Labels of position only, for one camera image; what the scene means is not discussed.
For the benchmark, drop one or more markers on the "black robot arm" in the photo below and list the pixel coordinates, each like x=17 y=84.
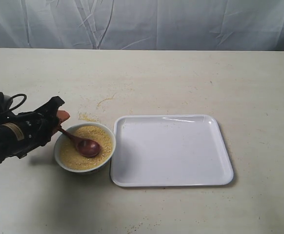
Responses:
x=9 y=115

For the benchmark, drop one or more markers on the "spilled yellow grains pile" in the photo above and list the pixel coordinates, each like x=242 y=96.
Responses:
x=84 y=116

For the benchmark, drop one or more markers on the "white ceramic bowl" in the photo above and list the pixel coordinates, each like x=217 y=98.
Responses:
x=60 y=141

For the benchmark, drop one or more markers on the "white wrinkled backdrop cloth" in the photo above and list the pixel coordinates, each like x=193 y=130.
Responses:
x=143 y=24

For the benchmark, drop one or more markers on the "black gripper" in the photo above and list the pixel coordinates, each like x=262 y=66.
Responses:
x=30 y=131

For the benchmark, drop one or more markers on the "brown wooden spoon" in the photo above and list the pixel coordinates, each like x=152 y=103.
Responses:
x=84 y=146

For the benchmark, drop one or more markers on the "white rectangular plastic tray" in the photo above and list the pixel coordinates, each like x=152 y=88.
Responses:
x=169 y=151

